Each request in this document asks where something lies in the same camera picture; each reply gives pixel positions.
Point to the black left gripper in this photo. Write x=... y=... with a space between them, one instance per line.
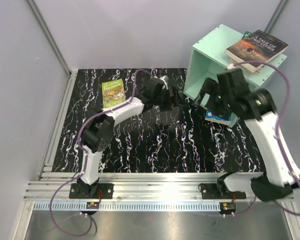
x=171 y=101

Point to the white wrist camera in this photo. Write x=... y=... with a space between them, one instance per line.
x=231 y=66
x=165 y=81

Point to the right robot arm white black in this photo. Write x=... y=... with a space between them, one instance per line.
x=281 y=175

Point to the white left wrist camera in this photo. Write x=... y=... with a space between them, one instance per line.
x=165 y=81

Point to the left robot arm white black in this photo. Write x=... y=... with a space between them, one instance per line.
x=96 y=133

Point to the left aluminium corner post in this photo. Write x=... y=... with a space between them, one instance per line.
x=48 y=35

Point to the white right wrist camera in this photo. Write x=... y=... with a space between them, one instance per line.
x=231 y=66

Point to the black marble pattern mat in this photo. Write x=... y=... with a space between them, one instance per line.
x=176 y=141

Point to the right aluminium corner post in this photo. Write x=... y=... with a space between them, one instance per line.
x=271 y=27

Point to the orange 130-storey treehouse book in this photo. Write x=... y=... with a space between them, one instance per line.
x=216 y=119

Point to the lime green 65-storey treehouse book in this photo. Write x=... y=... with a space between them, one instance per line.
x=113 y=93

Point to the dark tale of two cities book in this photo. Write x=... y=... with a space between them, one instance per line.
x=256 y=47

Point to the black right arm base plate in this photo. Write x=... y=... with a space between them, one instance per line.
x=212 y=192

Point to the green 104-storey treehouse book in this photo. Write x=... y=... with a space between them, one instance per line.
x=246 y=34

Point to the aluminium corner post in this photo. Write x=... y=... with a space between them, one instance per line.
x=271 y=27
x=48 y=35

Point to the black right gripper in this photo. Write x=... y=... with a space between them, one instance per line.
x=208 y=87

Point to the aluminium rail frame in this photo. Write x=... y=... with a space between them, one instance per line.
x=165 y=187

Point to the slotted white cable duct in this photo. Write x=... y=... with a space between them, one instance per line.
x=128 y=206

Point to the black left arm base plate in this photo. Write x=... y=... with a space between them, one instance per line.
x=99 y=190

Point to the mint green open cabinet box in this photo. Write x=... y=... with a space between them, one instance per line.
x=208 y=59

